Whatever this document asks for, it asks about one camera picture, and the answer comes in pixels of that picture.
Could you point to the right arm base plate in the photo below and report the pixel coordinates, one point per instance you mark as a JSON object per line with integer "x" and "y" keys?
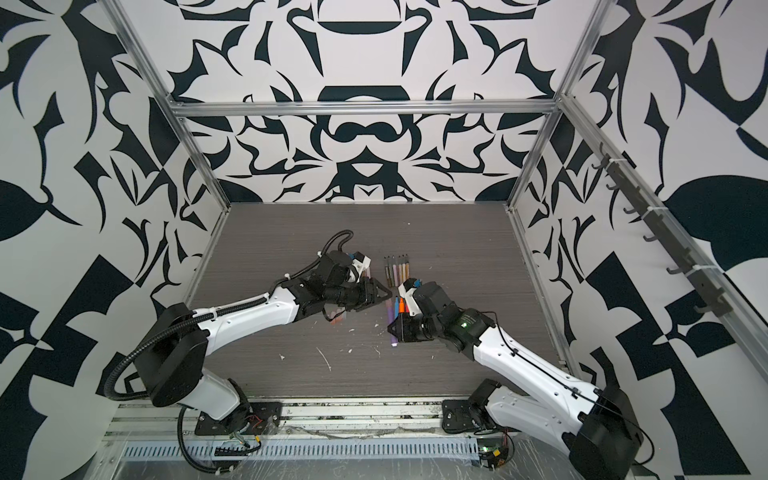
{"x": 465, "y": 416}

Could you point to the green marker pen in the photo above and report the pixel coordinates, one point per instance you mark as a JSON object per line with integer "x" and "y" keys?
{"x": 391, "y": 269}

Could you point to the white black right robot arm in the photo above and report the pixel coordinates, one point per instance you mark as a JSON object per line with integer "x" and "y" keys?
{"x": 596, "y": 428}

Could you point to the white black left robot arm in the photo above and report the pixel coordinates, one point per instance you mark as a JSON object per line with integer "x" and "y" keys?
{"x": 168, "y": 365}

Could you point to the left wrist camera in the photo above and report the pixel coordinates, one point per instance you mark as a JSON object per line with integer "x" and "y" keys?
{"x": 360, "y": 266}

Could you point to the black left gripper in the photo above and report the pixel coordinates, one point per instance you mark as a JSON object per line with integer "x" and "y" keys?
{"x": 370, "y": 294}

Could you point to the purple marker pen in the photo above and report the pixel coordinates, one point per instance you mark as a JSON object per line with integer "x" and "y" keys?
{"x": 391, "y": 316}

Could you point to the dark brown marker pen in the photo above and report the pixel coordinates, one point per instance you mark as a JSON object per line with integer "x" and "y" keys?
{"x": 387, "y": 271}

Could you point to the small circuit board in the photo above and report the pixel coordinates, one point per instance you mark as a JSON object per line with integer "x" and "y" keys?
{"x": 493, "y": 457}

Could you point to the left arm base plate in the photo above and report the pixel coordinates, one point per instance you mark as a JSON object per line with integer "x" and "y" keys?
{"x": 257, "y": 418}

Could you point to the white slotted cable duct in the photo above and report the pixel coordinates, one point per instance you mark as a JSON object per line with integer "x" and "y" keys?
{"x": 460, "y": 448}

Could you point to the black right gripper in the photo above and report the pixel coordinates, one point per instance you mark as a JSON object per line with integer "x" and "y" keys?
{"x": 403, "y": 333}

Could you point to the black wall hook rack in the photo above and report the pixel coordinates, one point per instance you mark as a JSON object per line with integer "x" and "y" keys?
{"x": 666, "y": 231}

